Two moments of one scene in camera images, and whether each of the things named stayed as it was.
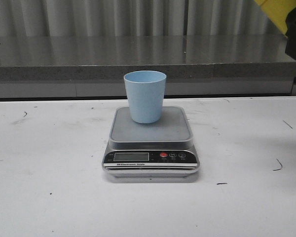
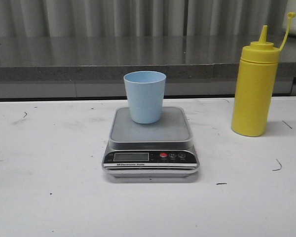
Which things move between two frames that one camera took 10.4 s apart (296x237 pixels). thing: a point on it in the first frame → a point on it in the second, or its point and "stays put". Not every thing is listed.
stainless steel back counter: x=55 y=66 stays put
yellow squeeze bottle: x=277 y=11 → x=255 y=85
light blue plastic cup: x=146 y=90 stays put
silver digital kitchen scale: x=164 y=149 stays put
